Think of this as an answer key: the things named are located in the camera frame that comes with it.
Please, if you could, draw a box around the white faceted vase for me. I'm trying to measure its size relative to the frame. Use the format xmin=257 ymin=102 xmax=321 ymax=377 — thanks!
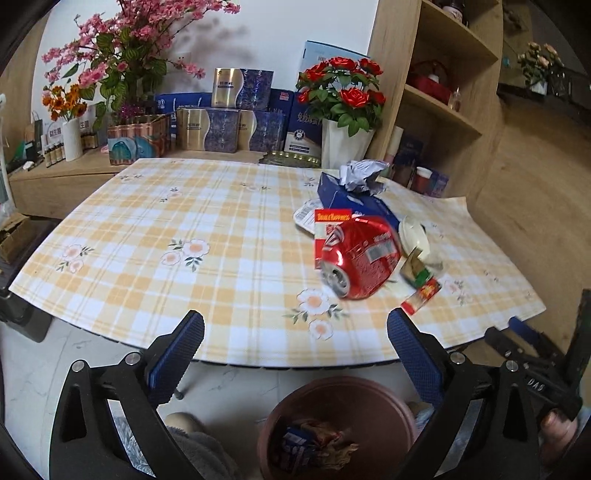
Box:
xmin=321 ymin=117 xmax=376 ymax=171

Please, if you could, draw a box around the light blue white box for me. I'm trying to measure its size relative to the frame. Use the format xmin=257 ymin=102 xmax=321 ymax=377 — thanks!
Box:
xmin=302 ymin=40 xmax=370 ymax=75

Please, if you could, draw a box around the brown plastic bin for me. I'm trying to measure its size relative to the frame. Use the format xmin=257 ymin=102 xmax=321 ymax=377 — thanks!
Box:
xmin=257 ymin=376 xmax=419 ymax=480

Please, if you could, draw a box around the dark blue box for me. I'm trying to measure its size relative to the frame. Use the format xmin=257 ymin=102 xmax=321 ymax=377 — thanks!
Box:
xmin=269 ymin=88 xmax=296 ymax=139

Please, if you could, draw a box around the cardboard box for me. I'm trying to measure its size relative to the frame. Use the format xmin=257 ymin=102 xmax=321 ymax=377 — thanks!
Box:
xmin=0 ymin=213 xmax=38 ymax=265

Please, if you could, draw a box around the pale rose bouquet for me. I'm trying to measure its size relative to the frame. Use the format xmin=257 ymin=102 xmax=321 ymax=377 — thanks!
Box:
xmin=517 ymin=41 xmax=565 ymax=96

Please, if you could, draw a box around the grey fuzzy clothing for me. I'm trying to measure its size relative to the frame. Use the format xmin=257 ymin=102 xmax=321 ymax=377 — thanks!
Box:
xmin=110 ymin=412 xmax=234 ymax=480

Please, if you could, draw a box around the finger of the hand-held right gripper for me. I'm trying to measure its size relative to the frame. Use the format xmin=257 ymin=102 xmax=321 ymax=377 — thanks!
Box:
xmin=509 ymin=316 xmax=573 ymax=365
xmin=485 ymin=327 xmax=583 ymax=418

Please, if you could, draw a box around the orange flower bunch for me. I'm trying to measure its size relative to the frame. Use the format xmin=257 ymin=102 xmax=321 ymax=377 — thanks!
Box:
xmin=41 ymin=85 xmax=88 ymax=123

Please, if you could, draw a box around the red rose bouquet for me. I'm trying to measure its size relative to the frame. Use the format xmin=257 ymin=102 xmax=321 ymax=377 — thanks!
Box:
xmin=295 ymin=56 xmax=386 ymax=137

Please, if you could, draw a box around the white ribbed vase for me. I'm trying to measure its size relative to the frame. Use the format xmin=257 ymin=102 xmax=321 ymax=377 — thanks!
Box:
xmin=61 ymin=117 xmax=84 ymax=162

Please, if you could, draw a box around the black case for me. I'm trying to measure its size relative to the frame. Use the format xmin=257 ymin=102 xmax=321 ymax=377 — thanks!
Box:
xmin=0 ymin=263 xmax=52 ymax=343

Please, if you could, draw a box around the blue wrapper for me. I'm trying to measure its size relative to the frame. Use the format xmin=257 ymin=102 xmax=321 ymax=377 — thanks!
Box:
xmin=281 ymin=427 xmax=317 ymax=468

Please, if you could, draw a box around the wooden sideboard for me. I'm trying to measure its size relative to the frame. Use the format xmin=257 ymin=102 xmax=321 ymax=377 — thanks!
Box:
xmin=7 ymin=148 xmax=264 ymax=220

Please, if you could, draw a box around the blue paper carton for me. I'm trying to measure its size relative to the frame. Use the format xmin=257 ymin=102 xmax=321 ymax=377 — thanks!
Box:
xmin=317 ymin=172 xmax=402 ymax=232

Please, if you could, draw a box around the pink blossom bouquet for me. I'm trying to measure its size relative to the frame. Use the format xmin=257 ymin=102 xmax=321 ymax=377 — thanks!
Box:
xmin=41 ymin=0 xmax=243 ymax=125

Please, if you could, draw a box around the kraft paper bag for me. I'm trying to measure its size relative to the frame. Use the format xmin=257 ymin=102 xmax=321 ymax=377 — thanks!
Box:
xmin=23 ymin=111 xmax=45 ymax=155

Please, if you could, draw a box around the white plastic lid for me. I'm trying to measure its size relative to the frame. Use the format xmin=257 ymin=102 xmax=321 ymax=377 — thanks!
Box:
xmin=398 ymin=215 xmax=431 ymax=257

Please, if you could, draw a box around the crushed red drink can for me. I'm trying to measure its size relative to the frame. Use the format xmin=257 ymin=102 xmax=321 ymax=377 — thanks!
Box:
xmin=315 ymin=216 xmax=402 ymax=300

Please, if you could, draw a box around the blue printed box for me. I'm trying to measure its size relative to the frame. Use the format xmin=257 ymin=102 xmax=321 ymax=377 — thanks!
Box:
xmin=396 ymin=138 xmax=423 ymax=181

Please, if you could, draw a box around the crumpled brown wrapper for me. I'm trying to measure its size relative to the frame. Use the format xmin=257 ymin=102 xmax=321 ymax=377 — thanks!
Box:
xmin=299 ymin=418 xmax=360 ymax=468

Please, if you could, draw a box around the striped decorated tin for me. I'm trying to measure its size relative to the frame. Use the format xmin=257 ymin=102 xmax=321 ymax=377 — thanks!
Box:
xmin=107 ymin=113 xmax=172 ymax=166

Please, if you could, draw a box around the blue flat box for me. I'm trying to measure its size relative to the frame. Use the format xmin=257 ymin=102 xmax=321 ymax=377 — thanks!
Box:
xmin=154 ymin=91 xmax=214 ymax=139

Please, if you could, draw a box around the blue gold gift box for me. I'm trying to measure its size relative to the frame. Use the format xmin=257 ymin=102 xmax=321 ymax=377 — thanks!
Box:
xmin=238 ymin=110 xmax=284 ymax=152
xmin=212 ymin=68 xmax=274 ymax=112
xmin=177 ymin=107 xmax=241 ymax=153

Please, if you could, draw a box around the checked floral tablecloth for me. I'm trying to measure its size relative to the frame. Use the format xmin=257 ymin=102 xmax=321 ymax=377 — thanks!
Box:
xmin=8 ymin=157 xmax=548 ymax=369

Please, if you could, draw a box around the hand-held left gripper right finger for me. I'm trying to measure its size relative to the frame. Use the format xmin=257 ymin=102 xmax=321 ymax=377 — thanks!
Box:
xmin=387 ymin=308 xmax=543 ymax=480

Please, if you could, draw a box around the red yellow cigarette pack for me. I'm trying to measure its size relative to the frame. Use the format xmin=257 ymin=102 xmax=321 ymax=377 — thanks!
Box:
xmin=314 ymin=209 xmax=354 ymax=259

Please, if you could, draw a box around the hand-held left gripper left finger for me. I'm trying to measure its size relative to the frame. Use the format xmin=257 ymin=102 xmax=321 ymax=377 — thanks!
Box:
xmin=49 ymin=310 xmax=206 ymax=480

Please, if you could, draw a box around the red small packet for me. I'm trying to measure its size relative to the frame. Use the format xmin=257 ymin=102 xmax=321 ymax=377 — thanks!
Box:
xmin=401 ymin=277 xmax=441 ymax=316

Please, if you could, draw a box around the white label paper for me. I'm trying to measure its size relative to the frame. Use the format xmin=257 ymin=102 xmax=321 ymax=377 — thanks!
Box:
xmin=294 ymin=199 xmax=324 ymax=230

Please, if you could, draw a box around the row of small amber bottles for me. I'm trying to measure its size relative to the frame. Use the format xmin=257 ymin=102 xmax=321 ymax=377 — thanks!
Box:
xmin=44 ymin=130 xmax=101 ymax=168

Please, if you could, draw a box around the blue white emblem box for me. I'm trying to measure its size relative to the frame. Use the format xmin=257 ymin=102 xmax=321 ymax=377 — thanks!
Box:
xmin=284 ymin=99 xmax=324 ymax=158

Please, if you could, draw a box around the wooden shelf unit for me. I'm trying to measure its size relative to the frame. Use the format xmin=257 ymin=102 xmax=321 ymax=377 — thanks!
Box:
xmin=367 ymin=0 xmax=506 ymax=199

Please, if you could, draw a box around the person's right hand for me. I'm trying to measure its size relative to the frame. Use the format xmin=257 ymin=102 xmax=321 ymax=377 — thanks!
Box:
xmin=538 ymin=406 xmax=591 ymax=469

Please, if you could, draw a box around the dark counter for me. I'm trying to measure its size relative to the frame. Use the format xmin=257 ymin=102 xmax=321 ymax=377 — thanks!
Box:
xmin=496 ymin=65 xmax=591 ymax=127

